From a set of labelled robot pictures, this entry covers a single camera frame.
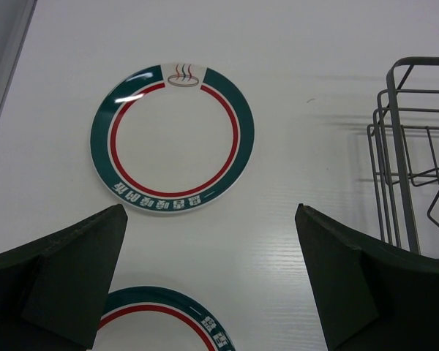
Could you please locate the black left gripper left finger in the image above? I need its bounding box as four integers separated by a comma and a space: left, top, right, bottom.
0, 205, 128, 350

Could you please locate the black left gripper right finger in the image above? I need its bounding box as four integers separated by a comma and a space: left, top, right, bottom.
295, 204, 439, 350

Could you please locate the green red ring plate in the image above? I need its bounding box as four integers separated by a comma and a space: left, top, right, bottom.
89, 63, 255, 214
92, 286, 236, 350

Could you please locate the grey wire dish rack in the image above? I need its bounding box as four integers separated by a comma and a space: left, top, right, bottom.
366, 56, 439, 254

